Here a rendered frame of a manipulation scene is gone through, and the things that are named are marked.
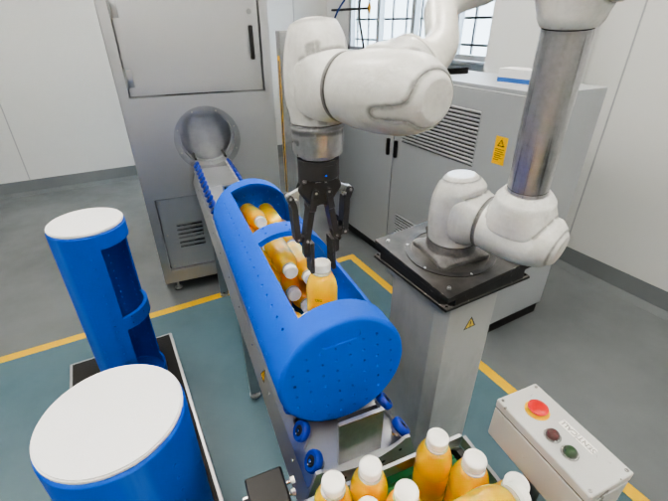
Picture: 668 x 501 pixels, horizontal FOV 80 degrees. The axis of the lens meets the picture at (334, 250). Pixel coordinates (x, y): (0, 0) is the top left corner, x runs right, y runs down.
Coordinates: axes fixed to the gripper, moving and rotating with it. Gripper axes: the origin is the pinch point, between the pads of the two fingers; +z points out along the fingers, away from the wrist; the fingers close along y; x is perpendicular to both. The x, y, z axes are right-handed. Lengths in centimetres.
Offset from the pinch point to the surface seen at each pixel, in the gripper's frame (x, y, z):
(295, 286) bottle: -25.4, -1.4, 24.6
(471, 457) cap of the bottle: 36.1, -13.0, 24.3
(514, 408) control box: 32.1, -25.9, 22.5
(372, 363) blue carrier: 11.3, -6.8, 22.7
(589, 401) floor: -14, -154, 133
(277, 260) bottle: -27.7, 2.5, 16.2
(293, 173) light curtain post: -128, -34, 26
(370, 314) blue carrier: 10.4, -6.3, 10.0
